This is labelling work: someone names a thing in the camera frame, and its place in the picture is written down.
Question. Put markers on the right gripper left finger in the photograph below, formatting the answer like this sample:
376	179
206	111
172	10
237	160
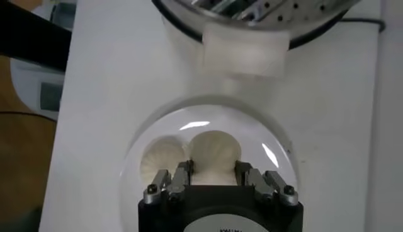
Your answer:
176	183

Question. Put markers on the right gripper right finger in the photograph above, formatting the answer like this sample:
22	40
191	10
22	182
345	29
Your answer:
261	184

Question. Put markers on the white steamed baozi bun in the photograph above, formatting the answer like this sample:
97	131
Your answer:
160	154
214	151

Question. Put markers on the stainless steel steamer basket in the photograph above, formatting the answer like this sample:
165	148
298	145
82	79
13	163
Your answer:
245	47

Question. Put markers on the white round plate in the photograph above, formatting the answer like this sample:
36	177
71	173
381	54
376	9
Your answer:
252	135

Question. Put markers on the white electric pot base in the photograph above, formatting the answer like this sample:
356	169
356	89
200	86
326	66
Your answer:
176	22

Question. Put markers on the light grey robot chassis housing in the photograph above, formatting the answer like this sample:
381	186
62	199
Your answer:
28	85

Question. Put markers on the black robot chassis bar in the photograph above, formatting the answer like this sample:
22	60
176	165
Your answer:
31	38

